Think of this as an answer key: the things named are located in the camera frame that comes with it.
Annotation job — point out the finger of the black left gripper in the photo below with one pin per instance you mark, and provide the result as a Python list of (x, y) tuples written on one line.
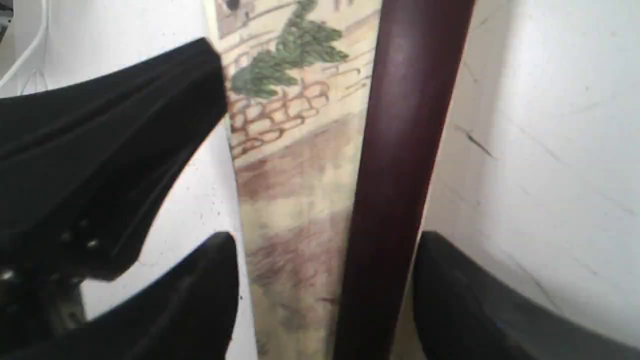
[(86, 167)]

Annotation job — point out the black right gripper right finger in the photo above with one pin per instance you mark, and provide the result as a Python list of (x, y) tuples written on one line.
[(463, 312)]

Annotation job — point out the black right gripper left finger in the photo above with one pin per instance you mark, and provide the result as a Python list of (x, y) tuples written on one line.
[(187, 314)]

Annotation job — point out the painted paper folding fan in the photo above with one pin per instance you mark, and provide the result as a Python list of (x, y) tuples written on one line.
[(334, 116)]

